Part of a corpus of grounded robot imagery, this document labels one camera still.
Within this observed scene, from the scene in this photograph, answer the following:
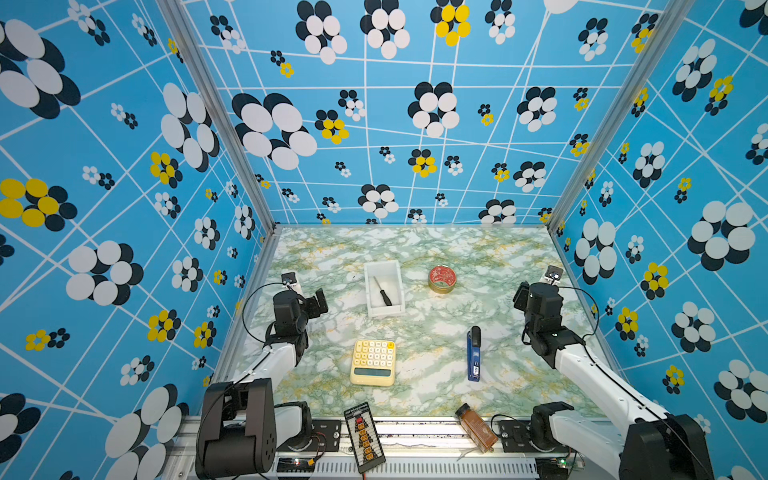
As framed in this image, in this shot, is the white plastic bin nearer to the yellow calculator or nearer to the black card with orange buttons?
the yellow calculator

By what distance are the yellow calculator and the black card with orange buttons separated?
2.7 inches

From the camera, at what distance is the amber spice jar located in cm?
72

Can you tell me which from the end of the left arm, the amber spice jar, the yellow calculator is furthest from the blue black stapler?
the end of the left arm

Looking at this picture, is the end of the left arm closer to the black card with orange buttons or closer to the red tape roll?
the black card with orange buttons

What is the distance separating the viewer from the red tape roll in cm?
102

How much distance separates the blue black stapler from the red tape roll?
0.18 metres

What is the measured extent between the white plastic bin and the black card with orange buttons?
0.91 feet

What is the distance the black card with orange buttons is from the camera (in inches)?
27.8

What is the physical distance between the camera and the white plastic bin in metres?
0.95

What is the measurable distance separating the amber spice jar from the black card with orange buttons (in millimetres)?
219

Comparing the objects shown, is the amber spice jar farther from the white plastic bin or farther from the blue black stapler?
the white plastic bin

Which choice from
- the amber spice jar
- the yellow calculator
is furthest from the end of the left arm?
the amber spice jar

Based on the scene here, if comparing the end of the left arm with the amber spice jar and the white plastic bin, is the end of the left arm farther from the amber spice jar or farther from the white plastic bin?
the amber spice jar

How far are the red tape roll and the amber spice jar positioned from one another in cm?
37
